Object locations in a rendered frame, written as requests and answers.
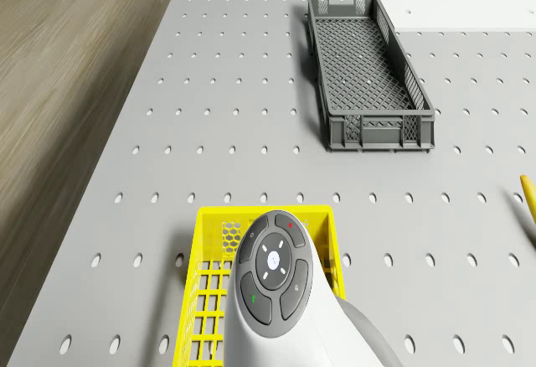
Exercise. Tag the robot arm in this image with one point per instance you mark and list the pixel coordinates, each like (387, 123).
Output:
(293, 333)

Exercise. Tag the yellow basket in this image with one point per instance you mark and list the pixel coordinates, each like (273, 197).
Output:
(205, 233)

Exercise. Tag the dark grey basket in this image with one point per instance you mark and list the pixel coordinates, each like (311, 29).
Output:
(377, 134)

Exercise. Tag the banana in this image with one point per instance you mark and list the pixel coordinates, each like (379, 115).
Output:
(528, 192)

